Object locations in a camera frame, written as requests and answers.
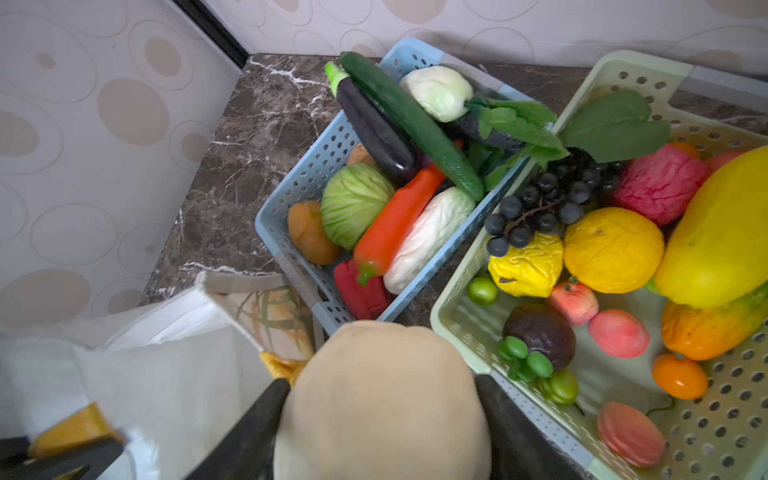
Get light blue plastic basket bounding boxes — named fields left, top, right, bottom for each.
left=254, top=37, right=535, bottom=337

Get small orange tomato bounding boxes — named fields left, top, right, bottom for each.
left=652, top=354, right=709, bottom=400

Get green cabbage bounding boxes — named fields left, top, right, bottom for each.
left=321, top=163, right=395, bottom=251

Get pink peach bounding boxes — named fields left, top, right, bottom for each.
left=588, top=309, right=650, bottom=359

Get red apple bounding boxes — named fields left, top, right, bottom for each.
left=547, top=280, right=599, bottom=326

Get small green grapes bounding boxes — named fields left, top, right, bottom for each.
left=499, top=336, right=579, bottom=405

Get yellow wrinkled lemon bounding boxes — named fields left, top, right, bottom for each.
left=488, top=233, right=564, bottom=298

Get dark grape bunch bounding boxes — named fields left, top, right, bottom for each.
left=484, top=147, right=626, bottom=257

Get yellow papaya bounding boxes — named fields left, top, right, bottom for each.
left=655, top=146, right=767, bottom=308

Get dark purple eggplant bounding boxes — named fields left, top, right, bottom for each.
left=324, top=62, right=420, bottom=187

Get dark red strawberry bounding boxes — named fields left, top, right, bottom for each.
left=333, top=260, right=393, bottom=320

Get green leafy vegetable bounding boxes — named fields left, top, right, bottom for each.
left=441, top=94, right=570, bottom=192

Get pink red macaron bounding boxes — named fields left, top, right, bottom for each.
left=597, top=402, right=666, bottom=467

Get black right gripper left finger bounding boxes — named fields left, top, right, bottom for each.
left=187, top=379, right=291, bottom=479

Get yellow orange citrus fruit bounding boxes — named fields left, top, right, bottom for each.
left=564, top=207, right=665, bottom=294

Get pale green plastic basket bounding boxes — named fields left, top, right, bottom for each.
left=431, top=50, right=767, bottom=479

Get pale white green squash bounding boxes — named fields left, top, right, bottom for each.
left=399, top=66, right=473, bottom=123

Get dark purple fig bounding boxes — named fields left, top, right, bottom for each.
left=502, top=303, right=577, bottom=371

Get brown round potato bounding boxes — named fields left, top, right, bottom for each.
left=287, top=201, right=341, bottom=266

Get white chinese cabbage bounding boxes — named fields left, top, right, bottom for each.
left=383, top=187, right=475, bottom=295

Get large green leaf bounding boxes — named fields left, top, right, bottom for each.
left=559, top=90, right=671, bottom=163

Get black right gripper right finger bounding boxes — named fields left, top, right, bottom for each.
left=474, top=374, right=591, bottom=479

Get long green cucumber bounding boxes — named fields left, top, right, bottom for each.
left=339, top=51, right=485, bottom=202

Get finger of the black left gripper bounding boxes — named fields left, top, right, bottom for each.
left=1, top=437, right=124, bottom=480

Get green grape single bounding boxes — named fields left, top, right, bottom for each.
left=467, top=276, right=498, bottom=305

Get red orange pepper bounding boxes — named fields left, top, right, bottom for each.
left=353, top=165, right=446, bottom=287

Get orange mango fruit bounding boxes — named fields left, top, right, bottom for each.
left=662, top=284, right=767, bottom=361

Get white canvas grocery bag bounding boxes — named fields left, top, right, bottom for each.
left=1, top=270, right=318, bottom=479

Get pink dragon fruit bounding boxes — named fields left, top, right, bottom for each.
left=612, top=144, right=711, bottom=227

